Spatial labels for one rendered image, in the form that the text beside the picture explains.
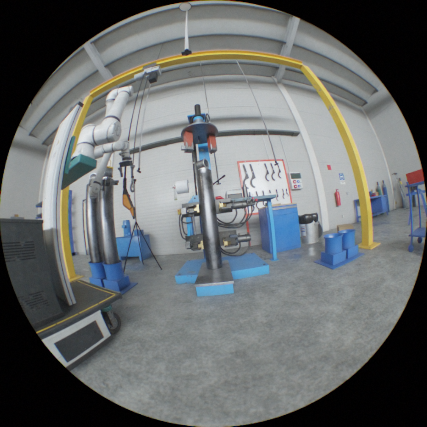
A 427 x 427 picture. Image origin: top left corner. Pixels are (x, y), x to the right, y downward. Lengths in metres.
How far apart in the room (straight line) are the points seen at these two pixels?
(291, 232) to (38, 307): 3.44
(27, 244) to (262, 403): 1.22
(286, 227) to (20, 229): 3.39
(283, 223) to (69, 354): 3.30
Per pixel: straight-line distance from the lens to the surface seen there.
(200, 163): 2.04
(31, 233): 0.91
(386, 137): 11.59
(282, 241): 3.04
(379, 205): 7.40
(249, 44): 7.09
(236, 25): 6.81
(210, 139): 2.31
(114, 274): 2.02
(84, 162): 1.06
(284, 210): 3.04
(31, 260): 0.91
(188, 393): 0.84
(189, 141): 2.15
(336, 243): 2.08
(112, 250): 1.99
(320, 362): 0.92
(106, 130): 1.10
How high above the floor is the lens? 0.75
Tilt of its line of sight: 4 degrees up
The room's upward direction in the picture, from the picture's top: 7 degrees counter-clockwise
